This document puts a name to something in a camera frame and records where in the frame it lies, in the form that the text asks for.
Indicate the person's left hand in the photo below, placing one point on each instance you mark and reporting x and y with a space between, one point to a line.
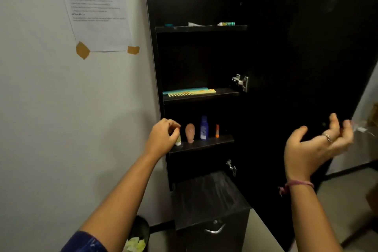
161 139

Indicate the person's right hand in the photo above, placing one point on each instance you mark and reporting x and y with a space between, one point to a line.
304 154

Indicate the yellow makeup sponge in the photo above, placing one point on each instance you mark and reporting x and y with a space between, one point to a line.
178 141

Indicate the pink makeup sponge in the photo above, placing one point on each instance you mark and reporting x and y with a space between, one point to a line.
190 132

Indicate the blue plastic bottle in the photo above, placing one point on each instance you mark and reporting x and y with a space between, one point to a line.
204 129

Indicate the teal wide-tooth comb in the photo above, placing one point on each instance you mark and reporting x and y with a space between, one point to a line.
183 90

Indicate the brown fine-tooth comb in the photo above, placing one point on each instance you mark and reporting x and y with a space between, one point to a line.
192 93

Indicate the orange lip balm stick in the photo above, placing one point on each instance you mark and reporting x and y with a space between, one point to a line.
217 131

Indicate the white tube with red label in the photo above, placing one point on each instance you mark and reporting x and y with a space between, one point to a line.
195 24

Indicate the green yellow small tube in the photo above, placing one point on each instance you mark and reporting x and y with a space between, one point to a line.
229 23

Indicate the person's right forearm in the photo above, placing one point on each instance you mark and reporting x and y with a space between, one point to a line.
313 219

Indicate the person's left forearm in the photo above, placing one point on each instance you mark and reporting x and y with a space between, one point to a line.
121 201

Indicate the pink wrist thread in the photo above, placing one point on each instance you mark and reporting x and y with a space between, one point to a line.
298 184

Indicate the dark cabinet shelf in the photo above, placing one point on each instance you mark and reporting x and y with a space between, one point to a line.
200 29
203 144
224 93

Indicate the metal cabinet hinge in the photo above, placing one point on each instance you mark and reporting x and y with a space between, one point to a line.
231 169
242 82

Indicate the dark tall cabinet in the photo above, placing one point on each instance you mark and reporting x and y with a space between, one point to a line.
192 60

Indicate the black round waste bin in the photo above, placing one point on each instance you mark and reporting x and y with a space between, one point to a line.
141 228

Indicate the brown tape piece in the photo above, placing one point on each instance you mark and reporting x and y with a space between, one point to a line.
133 50
82 50

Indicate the dark open cabinet door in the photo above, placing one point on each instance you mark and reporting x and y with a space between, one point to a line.
295 54

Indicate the pale cabinet door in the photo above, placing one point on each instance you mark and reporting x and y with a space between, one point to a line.
59 127

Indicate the yellow crumpled wipes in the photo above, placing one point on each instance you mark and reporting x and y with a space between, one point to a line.
134 244

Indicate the white printed paper sheet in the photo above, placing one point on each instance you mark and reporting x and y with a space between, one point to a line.
100 30

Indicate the blue patterned left sleeve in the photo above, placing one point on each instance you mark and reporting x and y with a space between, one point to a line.
84 243

